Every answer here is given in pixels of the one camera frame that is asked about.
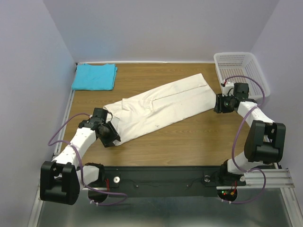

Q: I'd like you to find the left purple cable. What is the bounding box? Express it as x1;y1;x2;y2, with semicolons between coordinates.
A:
48;113;128;207

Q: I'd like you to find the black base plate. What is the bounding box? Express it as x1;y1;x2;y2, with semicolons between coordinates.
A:
78;166;247;198

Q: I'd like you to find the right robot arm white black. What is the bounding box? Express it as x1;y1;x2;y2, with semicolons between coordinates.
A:
214;81;286;184

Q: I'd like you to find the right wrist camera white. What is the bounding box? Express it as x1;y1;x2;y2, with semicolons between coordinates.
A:
221;81;234;96

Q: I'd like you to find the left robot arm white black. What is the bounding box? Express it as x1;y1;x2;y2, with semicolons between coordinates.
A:
40;108;121;205

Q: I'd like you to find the folded blue t shirt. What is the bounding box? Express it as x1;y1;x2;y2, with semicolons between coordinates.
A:
71;63;118;91

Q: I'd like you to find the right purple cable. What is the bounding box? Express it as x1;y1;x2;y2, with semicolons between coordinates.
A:
223;75;267;204

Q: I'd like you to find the white plastic basket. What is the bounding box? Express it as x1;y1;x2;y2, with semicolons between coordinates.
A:
214;52;270;100

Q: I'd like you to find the purple cable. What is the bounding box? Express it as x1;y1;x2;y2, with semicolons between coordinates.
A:
48;113;128;207
223;75;267;204

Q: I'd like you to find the white t shirt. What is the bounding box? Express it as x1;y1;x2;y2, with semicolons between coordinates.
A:
104;73;216;146

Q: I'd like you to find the aluminium frame rail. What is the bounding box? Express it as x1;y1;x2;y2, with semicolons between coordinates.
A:
37;63;295;190

